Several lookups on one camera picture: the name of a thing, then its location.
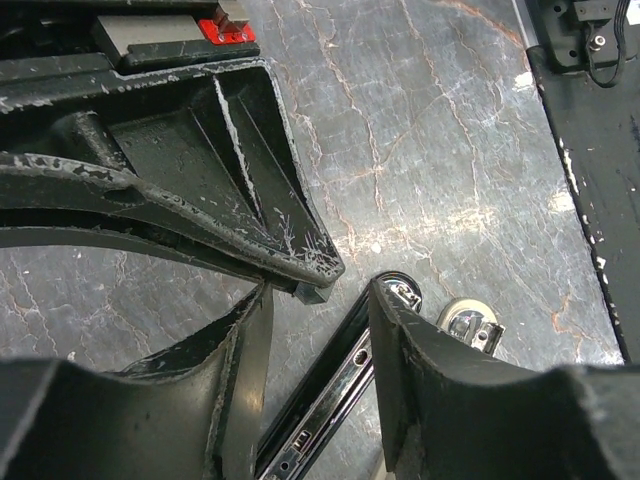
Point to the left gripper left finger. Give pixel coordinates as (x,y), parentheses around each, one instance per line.
(190,411)

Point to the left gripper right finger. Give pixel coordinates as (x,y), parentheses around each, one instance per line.
(449,411)

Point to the white black stapler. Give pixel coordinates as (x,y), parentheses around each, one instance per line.
(468,320)

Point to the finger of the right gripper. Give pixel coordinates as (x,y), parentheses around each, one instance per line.
(205,151)
(26,227)

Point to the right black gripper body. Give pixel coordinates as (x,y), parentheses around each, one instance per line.
(57,41)

